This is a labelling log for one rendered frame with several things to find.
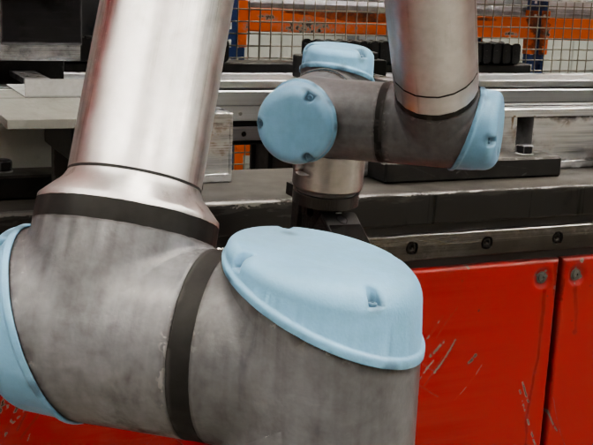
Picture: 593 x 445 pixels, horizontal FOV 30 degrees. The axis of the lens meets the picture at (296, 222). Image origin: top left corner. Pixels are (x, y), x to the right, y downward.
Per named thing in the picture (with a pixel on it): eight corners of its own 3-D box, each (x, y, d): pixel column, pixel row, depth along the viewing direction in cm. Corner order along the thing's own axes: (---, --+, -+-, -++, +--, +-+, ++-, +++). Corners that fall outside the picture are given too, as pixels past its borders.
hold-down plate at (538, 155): (384, 184, 153) (386, 162, 153) (366, 177, 158) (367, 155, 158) (560, 176, 166) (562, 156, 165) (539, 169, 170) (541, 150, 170)
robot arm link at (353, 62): (289, 45, 110) (313, 36, 118) (281, 153, 113) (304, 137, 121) (366, 55, 108) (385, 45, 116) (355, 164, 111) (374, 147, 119)
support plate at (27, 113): (7, 129, 112) (6, 119, 111) (-31, 98, 135) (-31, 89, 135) (177, 126, 119) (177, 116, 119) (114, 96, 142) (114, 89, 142)
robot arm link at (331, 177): (379, 156, 115) (314, 162, 111) (375, 199, 117) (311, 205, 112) (339, 140, 121) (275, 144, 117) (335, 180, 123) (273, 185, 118)
